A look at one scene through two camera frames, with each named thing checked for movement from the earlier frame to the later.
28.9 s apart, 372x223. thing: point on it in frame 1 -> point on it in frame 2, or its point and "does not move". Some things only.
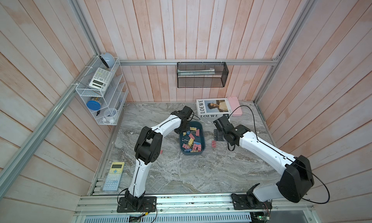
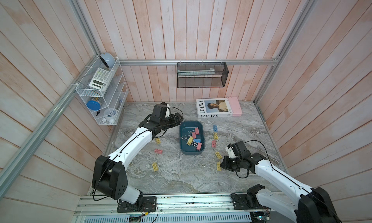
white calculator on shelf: x=100 y=79 does not move
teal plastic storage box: x=192 y=142 does not move
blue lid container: x=94 y=105 does not move
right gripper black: x=217 y=135 -> x=224 y=163
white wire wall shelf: x=103 y=88 does not move
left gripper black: x=187 y=126 -> x=174 y=123
